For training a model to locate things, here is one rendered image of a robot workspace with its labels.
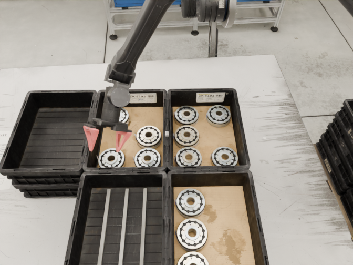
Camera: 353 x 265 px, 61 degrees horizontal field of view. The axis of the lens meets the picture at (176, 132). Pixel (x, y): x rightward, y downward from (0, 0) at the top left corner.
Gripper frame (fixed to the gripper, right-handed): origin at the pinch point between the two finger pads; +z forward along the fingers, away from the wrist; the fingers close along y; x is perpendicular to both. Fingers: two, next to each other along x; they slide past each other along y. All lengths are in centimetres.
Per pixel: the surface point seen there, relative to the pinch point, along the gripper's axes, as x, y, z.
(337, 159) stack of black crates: -22, 147, -4
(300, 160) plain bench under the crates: -26, 84, -4
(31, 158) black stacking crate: 40.3, -8.1, 14.1
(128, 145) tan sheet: 18.0, 21.8, 2.2
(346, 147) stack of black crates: -27, 140, -12
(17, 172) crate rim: 27.4, -16.4, 15.9
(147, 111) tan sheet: 24.5, 33.0, -12.6
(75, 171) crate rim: 13.9, -1.8, 11.7
